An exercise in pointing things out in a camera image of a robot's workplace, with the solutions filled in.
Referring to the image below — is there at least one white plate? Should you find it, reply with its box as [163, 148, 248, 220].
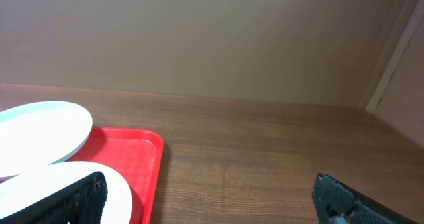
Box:
[1, 161, 143, 224]

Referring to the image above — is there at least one light blue plate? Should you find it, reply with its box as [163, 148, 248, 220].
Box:
[1, 101, 93, 181]

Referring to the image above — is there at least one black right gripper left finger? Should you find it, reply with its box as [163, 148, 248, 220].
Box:
[1, 171, 108, 224]

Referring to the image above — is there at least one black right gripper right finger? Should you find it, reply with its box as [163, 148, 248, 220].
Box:
[312, 173, 417, 224]

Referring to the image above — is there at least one red plastic tray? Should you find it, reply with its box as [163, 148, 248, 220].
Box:
[57, 127, 164, 223]

